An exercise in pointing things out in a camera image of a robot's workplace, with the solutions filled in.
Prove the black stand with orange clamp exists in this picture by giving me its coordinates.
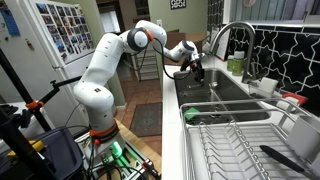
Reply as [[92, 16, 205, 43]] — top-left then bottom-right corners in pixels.
[[0, 48, 84, 133]]

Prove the brown cardboard box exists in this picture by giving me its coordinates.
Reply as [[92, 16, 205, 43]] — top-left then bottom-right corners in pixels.
[[163, 29, 208, 66]]

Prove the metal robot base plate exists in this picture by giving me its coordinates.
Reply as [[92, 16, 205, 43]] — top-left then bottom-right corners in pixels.
[[74, 131, 161, 180]]

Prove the chrome gooseneck faucet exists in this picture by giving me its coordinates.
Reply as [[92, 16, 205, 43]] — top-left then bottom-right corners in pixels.
[[208, 20, 264, 85]]

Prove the red rimmed white scrubber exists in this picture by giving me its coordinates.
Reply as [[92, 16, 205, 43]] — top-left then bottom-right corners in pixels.
[[275, 93, 308, 113]]

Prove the yellow handled tool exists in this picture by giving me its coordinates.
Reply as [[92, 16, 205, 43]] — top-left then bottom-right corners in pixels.
[[6, 139, 46, 158]]

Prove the black kitchen utensil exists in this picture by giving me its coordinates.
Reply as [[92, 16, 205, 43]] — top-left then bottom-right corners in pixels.
[[259, 144, 320, 180]]

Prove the dark grey floor mat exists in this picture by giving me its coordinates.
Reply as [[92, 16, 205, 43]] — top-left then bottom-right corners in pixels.
[[129, 102, 163, 138]]

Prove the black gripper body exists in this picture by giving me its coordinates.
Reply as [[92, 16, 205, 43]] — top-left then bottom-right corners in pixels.
[[188, 54, 205, 73]]

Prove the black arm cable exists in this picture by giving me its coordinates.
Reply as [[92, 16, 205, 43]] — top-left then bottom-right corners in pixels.
[[152, 35, 193, 81]]

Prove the wooden robot platform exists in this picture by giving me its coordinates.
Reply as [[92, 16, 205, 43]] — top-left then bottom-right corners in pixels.
[[114, 119, 163, 180]]

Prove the small green white-capped bottle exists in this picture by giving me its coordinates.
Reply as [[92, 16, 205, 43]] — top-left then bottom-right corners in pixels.
[[226, 54, 235, 72]]

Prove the photo collage poster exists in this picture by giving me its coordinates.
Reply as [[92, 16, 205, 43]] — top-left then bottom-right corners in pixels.
[[31, 1, 95, 64]]

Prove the black camera tripod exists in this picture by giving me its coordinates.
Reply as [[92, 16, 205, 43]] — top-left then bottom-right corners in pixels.
[[0, 103, 58, 180]]

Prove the black white patterned picture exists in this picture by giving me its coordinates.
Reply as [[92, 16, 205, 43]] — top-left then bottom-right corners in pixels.
[[169, 0, 187, 10]]

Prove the dark blue storage tote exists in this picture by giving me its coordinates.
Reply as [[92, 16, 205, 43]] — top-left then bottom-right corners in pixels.
[[0, 126, 86, 180]]

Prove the white framed window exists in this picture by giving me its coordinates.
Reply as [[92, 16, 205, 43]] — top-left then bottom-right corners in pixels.
[[229, 0, 320, 24]]

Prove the green sponge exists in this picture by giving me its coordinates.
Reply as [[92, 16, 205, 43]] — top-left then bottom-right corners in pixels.
[[183, 107, 201, 122]]

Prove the clear plastic sponge holder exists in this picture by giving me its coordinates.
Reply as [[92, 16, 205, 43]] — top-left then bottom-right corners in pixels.
[[248, 83, 278, 100]]

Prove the blue paper sheet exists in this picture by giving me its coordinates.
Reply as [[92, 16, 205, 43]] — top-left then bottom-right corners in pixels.
[[0, 8, 21, 37]]

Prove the large green white-capped bottle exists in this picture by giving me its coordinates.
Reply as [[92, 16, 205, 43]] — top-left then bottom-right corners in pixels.
[[232, 50, 246, 77]]

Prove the white paper notepad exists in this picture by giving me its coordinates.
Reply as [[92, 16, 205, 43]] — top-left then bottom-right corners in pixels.
[[214, 28, 232, 62]]

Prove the stainless steel sink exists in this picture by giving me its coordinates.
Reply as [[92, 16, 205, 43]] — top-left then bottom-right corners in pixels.
[[173, 68, 272, 127]]

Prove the white refrigerator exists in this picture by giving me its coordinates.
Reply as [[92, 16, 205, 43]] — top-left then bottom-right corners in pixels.
[[0, 0, 118, 134]]

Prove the white utensil caddy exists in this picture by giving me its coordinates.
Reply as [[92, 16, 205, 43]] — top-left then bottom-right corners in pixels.
[[285, 114, 320, 164]]

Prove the metal dish drying rack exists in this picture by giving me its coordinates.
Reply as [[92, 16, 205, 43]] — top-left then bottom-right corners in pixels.
[[179, 98, 320, 180]]

